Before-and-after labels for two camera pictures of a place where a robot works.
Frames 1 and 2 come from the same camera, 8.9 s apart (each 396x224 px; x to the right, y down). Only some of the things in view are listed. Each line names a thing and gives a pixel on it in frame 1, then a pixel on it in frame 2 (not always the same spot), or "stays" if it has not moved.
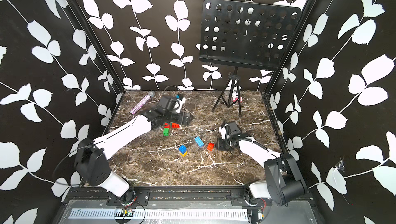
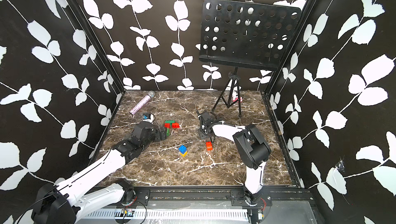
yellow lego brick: [184, 154] stays
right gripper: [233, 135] -> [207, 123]
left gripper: [181, 121] -> [158, 137]
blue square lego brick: [182, 149] stays
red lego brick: [210, 146] stays
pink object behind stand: [236, 98] stays
